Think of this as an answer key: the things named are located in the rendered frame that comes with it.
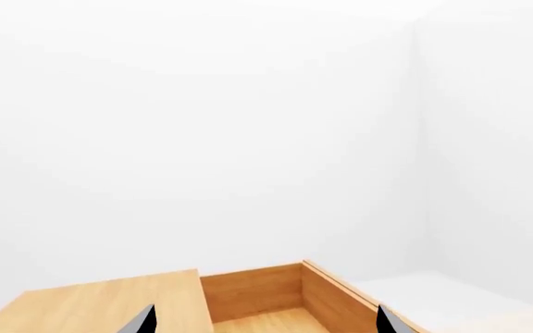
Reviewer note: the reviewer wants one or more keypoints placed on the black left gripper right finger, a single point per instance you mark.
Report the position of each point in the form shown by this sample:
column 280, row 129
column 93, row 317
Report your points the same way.
column 389, row 322

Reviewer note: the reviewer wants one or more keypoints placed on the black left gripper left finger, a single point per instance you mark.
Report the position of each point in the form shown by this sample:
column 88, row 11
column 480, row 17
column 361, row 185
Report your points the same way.
column 144, row 322

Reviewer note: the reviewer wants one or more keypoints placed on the open wooden drawer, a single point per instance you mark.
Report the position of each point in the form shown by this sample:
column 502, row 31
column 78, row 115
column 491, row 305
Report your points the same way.
column 285, row 298

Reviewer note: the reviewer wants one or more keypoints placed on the wooden box lid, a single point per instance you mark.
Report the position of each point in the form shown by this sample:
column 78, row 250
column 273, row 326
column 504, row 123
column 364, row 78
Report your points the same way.
column 95, row 305

